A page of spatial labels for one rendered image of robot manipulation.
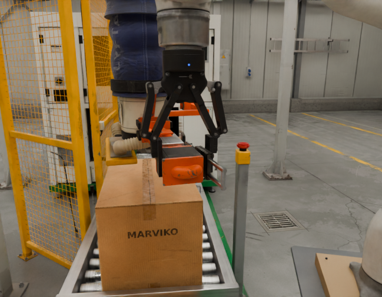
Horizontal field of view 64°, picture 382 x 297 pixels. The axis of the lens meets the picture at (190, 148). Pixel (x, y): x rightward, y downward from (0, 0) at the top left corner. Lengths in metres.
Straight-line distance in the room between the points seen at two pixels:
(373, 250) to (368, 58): 11.58
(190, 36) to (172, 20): 0.04
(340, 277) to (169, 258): 0.61
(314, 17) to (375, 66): 2.86
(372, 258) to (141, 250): 0.78
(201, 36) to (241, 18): 9.87
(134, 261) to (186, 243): 0.21
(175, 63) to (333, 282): 0.86
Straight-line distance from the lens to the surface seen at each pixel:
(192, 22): 0.53
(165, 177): 0.54
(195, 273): 1.35
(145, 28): 1.05
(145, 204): 1.17
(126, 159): 1.02
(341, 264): 1.23
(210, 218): 1.82
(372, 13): 0.74
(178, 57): 0.53
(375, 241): 1.05
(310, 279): 1.19
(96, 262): 1.62
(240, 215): 1.81
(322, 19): 11.52
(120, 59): 1.08
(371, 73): 12.60
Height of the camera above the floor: 1.44
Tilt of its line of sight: 15 degrees down
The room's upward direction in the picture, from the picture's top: straight up
